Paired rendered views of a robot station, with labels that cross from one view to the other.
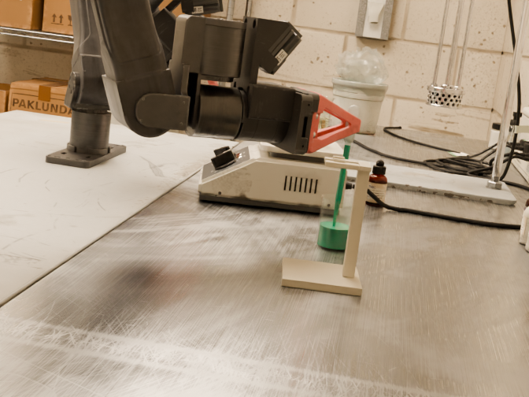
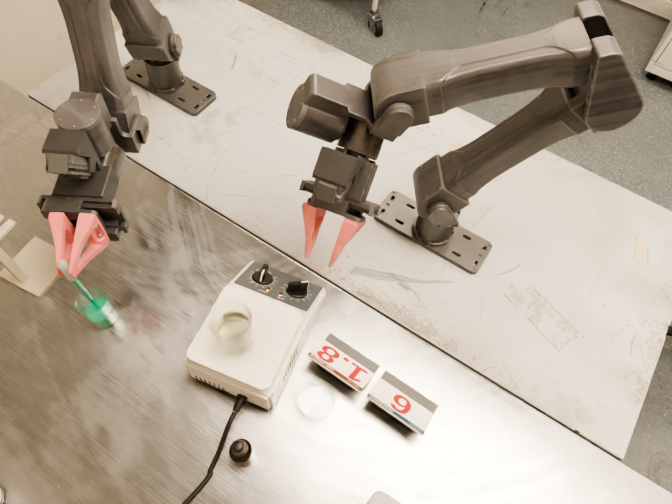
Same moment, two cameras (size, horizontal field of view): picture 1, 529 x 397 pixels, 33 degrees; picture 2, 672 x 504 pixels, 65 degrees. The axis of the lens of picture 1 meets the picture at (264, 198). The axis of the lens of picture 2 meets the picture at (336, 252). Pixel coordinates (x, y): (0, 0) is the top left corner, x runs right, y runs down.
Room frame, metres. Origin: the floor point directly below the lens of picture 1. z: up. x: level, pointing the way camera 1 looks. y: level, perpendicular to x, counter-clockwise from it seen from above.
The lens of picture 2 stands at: (1.44, -0.25, 1.66)
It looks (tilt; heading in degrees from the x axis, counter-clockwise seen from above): 59 degrees down; 110
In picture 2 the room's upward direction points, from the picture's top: 6 degrees clockwise
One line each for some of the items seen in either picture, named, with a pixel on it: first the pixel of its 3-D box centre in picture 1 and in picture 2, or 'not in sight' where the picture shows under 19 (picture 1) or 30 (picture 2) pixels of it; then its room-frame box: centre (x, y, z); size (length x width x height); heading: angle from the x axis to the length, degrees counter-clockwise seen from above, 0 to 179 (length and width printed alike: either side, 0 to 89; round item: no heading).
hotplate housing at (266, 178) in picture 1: (278, 173); (256, 331); (1.25, -0.02, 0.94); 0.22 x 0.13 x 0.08; 94
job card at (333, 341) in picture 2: not in sight; (344, 361); (1.38, 0.01, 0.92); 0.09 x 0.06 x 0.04; 171
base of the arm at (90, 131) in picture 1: (90, 132); (436, 219); (1.41, 0.29, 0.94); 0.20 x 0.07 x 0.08; 173
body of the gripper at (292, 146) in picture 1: (264, 116); (90, 199); (0.98, 0.01, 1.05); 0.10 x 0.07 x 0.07; 24
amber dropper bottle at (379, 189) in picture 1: (377, 182); (241, 451); (1.31, -0.17, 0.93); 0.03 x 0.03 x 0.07
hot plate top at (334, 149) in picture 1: (300, 146); (245, 335); (1.25, -0.04, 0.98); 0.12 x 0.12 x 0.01; 4
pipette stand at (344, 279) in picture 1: (328, 219); (20, 246); (0.88, -0.07, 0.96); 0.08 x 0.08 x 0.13; 0
